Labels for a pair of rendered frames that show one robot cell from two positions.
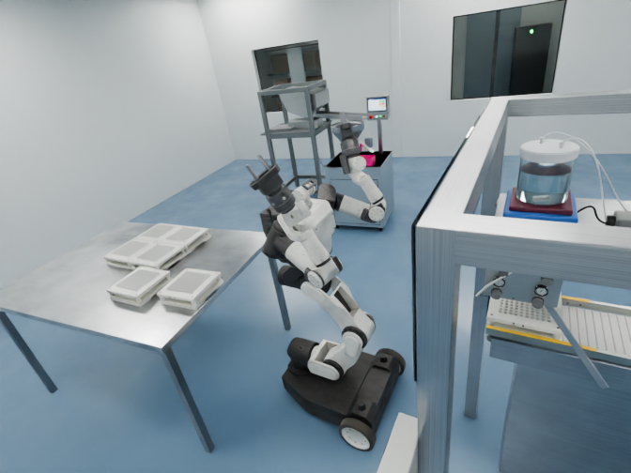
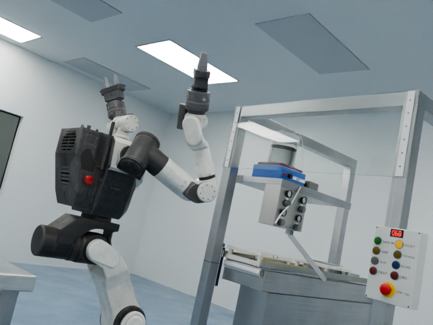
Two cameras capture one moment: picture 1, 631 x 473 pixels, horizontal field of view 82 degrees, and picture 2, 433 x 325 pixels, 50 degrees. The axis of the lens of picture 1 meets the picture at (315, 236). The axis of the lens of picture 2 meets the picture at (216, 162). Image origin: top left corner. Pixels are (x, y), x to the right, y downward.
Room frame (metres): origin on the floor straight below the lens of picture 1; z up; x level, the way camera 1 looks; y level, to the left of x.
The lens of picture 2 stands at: (0.66, 1.66, 1.02)
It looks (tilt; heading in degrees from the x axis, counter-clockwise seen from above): 8 degrees up; 287
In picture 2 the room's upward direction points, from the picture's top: 12 degrees clockwise
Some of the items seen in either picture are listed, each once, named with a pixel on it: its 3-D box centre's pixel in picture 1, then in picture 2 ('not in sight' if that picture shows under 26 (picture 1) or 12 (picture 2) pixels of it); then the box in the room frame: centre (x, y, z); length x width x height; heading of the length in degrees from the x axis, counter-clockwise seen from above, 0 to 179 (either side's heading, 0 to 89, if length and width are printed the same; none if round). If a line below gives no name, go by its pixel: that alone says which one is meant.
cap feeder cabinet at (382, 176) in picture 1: (361, 190); not in sight; (3.93, -0.60, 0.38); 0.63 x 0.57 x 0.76; 63
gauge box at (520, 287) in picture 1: (523, 268); (283, 207); (0.99, -0.67, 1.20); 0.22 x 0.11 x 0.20; 57
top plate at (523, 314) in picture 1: (524, 305); (259, 253); (1.08, -0.76, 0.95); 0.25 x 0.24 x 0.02; 148
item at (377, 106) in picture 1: (378, 126); not in sight; (3.96, -0.85, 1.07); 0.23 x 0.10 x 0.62; 63
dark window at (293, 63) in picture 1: (291, 78); not in sight; (7.09, -0.01, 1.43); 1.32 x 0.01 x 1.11; 63
